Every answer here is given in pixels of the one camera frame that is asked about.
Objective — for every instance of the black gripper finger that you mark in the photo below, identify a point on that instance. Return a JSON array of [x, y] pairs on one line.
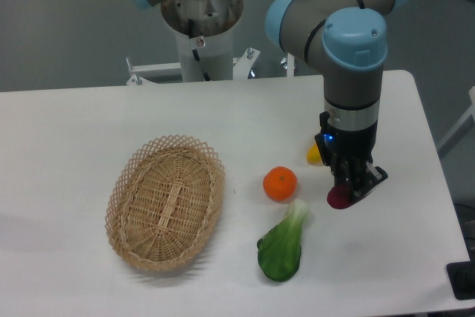
[[344, 179], [365, 180]]

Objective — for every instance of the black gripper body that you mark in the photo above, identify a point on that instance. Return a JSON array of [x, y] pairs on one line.
[[335, 143]]

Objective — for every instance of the purple sweet potato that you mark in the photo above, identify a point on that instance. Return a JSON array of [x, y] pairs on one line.
[[339, 197]]

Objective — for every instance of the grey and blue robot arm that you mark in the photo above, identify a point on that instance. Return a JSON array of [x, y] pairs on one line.
[[344, 40]]

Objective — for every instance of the yellow fruit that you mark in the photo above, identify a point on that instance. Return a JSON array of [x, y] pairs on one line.
[[313, 156]]

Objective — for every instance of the orange tangerine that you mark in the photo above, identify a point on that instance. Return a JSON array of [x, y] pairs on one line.
[[280, 183]]

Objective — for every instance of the green bok choy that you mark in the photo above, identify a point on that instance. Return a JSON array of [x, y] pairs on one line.
[[279, 250]]

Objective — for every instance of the black box at table edge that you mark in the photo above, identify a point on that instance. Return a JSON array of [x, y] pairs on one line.
[[461, 277]]

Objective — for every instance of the woven wicker basket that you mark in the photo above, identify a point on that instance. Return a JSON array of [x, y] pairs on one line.
[[166, 203]]

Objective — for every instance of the white frame at right edge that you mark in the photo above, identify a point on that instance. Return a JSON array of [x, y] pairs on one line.
[[458, 130]]

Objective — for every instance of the white metal base frame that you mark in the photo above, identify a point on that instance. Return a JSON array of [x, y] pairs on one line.
[[242, 68]]

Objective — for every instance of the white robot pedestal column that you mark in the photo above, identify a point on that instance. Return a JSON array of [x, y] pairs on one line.
[[204, 33]]

